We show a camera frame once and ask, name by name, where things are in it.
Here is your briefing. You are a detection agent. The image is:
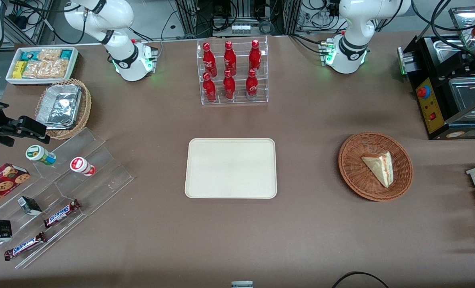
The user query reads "light wicker basket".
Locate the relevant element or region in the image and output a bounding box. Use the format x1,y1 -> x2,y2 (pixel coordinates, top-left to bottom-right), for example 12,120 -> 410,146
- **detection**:
35,78 -> 92,140

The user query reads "cream plastic tray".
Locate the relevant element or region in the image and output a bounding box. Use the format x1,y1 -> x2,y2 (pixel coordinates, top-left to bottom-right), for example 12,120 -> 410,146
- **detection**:
184,138 -> 278,199

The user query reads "brown wicker basket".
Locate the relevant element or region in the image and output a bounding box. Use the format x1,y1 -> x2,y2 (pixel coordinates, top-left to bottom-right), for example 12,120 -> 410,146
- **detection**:
338,132 -> 414,202

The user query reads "wrapped triangle sandwich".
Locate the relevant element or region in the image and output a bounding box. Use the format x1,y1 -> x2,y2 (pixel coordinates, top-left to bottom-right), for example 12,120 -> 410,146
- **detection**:
361,151 -> 394,188

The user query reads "black tray sealing machine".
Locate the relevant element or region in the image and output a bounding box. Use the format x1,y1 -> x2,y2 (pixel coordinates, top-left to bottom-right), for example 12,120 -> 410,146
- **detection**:
397,6 -> 475,141

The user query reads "green lid yogurt cup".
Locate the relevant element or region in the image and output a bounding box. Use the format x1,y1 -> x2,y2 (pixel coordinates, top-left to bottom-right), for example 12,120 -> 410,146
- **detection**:
25,145 -> 57,166

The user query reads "aluminium foil container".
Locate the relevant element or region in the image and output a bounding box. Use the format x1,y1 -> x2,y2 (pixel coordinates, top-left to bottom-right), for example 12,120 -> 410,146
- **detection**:
36,84 -> 83,131

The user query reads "red tartan cookie box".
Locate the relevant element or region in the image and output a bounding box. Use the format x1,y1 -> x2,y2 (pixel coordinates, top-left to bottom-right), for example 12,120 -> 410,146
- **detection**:
0,163 -> 31,214

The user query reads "white plastic snack bin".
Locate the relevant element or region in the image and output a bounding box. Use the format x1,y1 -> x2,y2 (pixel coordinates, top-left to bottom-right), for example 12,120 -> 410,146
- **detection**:
5,46 -> 80,86

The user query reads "red lid yogurt cup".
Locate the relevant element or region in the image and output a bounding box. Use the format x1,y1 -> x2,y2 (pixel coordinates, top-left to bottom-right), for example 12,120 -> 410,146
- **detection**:
70,157 -> 97,177

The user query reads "small black carton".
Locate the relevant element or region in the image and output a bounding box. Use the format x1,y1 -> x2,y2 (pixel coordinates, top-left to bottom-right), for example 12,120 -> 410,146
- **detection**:
0,219 -> 13,243
17,196 -> 43,217

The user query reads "clear cookie bag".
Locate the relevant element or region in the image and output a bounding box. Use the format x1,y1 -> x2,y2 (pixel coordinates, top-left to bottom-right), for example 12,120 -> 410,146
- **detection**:
22,59 -> 70,79
37,48 -> 62,62

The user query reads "Snickers chocolate bar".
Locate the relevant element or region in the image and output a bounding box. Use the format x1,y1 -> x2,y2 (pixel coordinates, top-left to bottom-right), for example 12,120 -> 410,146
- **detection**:
43,198 -> 81,229
3,231 -> 48,262

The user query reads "clear acrylic step display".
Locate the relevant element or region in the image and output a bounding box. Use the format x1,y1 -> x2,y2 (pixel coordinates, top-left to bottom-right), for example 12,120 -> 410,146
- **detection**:
0,127 -> 135,270

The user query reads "red cola bottle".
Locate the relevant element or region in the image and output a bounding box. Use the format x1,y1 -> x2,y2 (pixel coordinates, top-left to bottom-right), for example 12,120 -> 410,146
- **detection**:
249,39 -> 262,73
223,41 -> 237,76
245,69 -> 259,100
202,72 -> 217,103
202,42 -> 217,77
223,70 -> 236,101

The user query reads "clear acrylic bottle rack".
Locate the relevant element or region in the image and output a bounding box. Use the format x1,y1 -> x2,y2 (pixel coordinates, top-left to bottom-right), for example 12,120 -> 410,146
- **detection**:
196,36 -> 269,106

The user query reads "black cable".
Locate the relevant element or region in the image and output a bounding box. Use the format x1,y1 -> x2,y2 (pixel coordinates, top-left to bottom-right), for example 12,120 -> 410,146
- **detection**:
5,0 -> 86,45
332,271 -> 390,288
411,0 -> 475,66

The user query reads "aluminium profile frame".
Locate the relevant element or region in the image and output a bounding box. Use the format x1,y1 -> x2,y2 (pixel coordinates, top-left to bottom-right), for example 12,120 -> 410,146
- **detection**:
175,0 -> 303,37

